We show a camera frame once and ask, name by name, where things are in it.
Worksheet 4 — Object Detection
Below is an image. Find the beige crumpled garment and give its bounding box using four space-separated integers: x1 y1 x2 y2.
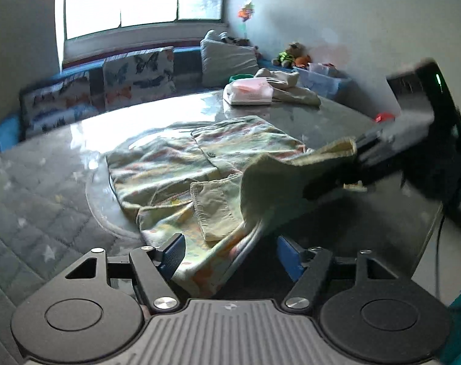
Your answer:
255 68 321 108

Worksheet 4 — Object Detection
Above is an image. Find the colourful pinwheel toy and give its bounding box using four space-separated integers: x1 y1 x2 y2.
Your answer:
238 0 255 39

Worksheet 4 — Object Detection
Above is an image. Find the green patterned children's shirt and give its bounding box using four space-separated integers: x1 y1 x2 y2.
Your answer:
106 115 357 298

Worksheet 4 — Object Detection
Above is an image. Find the pink white storage bag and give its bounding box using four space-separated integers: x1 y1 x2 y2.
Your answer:
223 78 273 106

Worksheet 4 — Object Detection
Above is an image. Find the plush toy bear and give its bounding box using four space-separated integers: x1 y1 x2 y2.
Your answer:
272 42 311 68

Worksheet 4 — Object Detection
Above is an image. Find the butterfly print cushion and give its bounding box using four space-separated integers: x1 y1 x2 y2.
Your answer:
20 71 98 138
103 46 176 110

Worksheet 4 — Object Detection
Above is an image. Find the translucent plastic storage box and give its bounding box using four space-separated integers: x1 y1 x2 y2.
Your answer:
293 67 352 101

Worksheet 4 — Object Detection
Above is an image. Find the window with frame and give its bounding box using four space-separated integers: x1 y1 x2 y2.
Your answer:
55 0 226 63

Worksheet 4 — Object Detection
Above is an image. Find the grey pillow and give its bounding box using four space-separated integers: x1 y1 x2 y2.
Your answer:
200 30 259 87

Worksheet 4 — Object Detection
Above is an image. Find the blue sofa bench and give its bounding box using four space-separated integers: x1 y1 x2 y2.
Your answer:
0 43 354 153

